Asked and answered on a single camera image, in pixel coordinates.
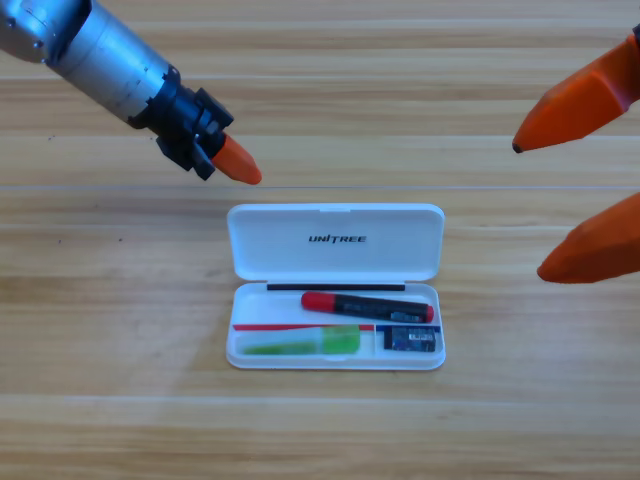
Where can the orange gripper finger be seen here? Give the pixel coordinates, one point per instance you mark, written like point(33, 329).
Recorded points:
point(595, 250)
point(575, 110)

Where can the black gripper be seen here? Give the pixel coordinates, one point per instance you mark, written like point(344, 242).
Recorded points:
point(185, 117)

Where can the white plastic pencil case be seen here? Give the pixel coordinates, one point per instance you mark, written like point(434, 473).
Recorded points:
point(330, 260)

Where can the dark blue eraser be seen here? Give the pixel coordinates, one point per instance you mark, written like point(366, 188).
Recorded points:
point(410, 339)

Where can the black marker with red cap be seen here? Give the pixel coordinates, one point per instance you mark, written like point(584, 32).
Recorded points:
point(370, 306)

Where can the green glue stick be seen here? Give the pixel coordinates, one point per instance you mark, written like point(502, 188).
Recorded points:
point(340, 340)

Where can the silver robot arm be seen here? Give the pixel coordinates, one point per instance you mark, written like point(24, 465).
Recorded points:
point(100, 60)

